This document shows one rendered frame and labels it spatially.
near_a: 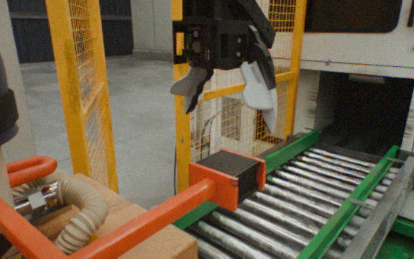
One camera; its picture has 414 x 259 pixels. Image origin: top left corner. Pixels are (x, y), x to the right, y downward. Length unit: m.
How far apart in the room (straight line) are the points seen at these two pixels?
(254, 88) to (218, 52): 0.06
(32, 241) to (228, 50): 0.29
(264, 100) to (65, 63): 0.74
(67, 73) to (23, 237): 0.70
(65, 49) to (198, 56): 0.68
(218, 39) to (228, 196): 0.21
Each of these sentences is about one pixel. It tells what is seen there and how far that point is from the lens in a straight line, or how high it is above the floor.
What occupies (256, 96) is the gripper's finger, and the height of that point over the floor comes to 1.22.
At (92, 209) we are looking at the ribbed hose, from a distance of 0.53.
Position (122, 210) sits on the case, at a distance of 0.67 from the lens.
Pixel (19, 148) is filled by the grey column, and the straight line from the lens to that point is 1.61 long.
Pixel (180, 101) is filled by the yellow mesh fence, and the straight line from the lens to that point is 1.32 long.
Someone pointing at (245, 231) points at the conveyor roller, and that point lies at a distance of 1.28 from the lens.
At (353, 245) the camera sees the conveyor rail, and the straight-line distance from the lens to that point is 1.23.
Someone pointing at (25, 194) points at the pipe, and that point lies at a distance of 0.59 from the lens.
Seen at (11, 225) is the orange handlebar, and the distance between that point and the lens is 0.42.
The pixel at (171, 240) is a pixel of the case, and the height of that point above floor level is 0.95.
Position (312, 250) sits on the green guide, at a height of 0.64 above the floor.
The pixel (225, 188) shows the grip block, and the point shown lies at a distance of 0.44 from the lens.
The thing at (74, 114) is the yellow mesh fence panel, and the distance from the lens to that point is 1.05.
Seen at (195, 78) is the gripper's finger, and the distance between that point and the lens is 0.46.
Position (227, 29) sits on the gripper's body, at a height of 1.29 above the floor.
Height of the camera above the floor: 1.30
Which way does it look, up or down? 19 degrees down
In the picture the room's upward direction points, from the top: straight up
